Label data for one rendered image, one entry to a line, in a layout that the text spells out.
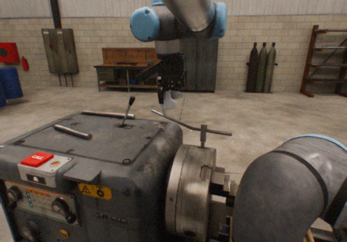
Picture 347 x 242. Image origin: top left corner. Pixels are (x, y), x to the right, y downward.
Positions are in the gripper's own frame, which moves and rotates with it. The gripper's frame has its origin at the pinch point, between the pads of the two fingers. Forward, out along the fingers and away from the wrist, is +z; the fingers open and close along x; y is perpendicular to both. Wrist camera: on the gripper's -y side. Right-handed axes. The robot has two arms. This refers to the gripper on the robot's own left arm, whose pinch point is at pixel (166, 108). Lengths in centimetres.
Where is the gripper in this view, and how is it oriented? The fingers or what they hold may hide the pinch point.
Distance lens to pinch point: 74.0
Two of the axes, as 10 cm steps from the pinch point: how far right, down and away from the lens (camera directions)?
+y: 9.6, 0.9, -2.7
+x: 2.8, -4.8, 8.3
